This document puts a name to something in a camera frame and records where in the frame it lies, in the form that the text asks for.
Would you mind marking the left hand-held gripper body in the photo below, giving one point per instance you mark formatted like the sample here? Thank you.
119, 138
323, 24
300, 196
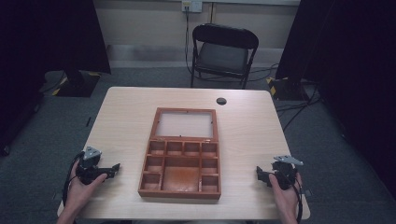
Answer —
89, 170

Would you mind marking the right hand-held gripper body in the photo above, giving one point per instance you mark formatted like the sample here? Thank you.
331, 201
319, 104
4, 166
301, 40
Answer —
285, 174

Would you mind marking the person's left hand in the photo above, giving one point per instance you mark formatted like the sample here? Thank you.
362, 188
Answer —
81, 189

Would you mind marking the person's right hand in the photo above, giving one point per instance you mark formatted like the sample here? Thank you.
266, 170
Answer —
285, 196

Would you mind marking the small dark floor strip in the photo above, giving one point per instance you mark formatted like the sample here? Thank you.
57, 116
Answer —
88, 121

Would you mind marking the wooden compartment box with lid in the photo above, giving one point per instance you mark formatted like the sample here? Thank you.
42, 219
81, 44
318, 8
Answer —
180, 174

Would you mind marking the black stand base striped tape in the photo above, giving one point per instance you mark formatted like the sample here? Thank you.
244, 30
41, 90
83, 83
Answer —
288, 88
77, 84

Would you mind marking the black folding chair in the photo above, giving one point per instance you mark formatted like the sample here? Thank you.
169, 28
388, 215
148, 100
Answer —
222, 56

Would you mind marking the dark curtain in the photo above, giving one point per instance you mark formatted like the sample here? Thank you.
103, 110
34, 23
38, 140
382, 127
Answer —
46, 34
351, 62

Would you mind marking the white wall socket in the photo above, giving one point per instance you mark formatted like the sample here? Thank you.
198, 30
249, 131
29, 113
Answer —
192, 5

